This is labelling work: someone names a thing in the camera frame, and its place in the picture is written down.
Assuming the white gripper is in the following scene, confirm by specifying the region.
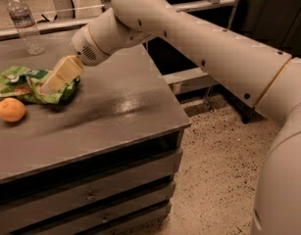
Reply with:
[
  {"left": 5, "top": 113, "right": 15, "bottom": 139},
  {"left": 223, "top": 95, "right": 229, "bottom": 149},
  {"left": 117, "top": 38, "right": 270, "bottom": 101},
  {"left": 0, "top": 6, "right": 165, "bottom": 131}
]
[{"left": 39, "top": 25, "right": 109, "bottom": 95}]

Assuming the green rice chip bag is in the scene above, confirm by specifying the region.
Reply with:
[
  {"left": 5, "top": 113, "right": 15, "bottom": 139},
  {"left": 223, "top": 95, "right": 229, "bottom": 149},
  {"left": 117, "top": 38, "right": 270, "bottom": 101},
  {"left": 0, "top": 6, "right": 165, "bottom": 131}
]
[{"left": 0, "top": 66, "right": 80, "bottom": 105}]

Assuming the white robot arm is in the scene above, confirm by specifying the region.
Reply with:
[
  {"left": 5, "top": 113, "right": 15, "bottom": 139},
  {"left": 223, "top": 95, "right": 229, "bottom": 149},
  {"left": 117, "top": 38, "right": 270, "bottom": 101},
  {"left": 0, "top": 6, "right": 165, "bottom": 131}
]
[{"left": 71, "top": 0, "right": 301, "bottom": 235}]

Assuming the clear plastic water bottle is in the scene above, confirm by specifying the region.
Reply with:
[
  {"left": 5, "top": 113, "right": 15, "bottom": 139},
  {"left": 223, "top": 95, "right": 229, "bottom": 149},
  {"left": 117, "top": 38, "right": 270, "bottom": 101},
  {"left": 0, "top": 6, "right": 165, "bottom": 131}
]
[{"left": 7, "top": 0, "right": 45, "bottom": 55}]

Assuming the orange fruit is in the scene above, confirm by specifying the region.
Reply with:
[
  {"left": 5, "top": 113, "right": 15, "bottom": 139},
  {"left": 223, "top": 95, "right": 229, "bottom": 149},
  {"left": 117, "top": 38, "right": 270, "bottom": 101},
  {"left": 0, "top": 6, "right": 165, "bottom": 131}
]
[{"left": 0, "top": 98, "right": 25, "bottom": 122}]

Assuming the dark cabinet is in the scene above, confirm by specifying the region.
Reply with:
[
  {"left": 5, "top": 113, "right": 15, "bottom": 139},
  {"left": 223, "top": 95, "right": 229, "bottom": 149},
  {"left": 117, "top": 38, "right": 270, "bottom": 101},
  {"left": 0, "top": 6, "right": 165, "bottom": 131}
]
[{"left": 228, "top": 0, "right": 301, "bottom": 125}]

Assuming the grey metal frame rail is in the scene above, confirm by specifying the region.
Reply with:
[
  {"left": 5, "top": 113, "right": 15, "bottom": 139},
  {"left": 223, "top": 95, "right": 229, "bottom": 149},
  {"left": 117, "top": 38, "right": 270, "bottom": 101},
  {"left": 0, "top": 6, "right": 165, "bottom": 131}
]
[{"left": 0, "top": 0, "right": 247, "bottom": 93}]

